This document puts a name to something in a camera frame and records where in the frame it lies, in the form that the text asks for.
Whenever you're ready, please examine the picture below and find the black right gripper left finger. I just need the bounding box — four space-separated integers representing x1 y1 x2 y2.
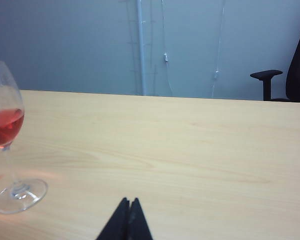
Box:
95 197 131 240

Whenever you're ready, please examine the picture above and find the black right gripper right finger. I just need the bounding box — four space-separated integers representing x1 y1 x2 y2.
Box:
126 197 153 240

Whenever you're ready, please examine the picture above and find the wine glass with red liquid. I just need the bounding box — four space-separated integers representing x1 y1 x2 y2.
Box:
0 60 49 215

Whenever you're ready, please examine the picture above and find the thin white cable with clip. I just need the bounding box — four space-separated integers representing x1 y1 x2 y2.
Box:
211 0 226 99
161 0 173 98

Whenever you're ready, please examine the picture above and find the vertical white wall conduit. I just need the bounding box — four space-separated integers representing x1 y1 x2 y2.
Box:
136 0 148 96

